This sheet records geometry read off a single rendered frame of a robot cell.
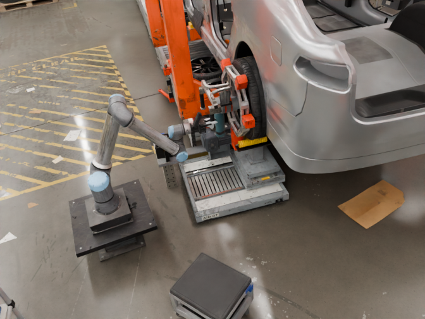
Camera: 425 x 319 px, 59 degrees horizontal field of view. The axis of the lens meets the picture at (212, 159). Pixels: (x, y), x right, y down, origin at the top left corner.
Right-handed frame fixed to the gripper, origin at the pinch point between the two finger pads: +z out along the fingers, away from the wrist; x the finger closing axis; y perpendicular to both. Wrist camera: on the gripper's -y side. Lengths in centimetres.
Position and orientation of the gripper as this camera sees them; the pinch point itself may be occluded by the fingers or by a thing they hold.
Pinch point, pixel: (215, 119)
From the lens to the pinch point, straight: 292.9
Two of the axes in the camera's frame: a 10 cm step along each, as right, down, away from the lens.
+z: 9.6, -2.2, 1.5
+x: 2.5, 5.8, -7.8
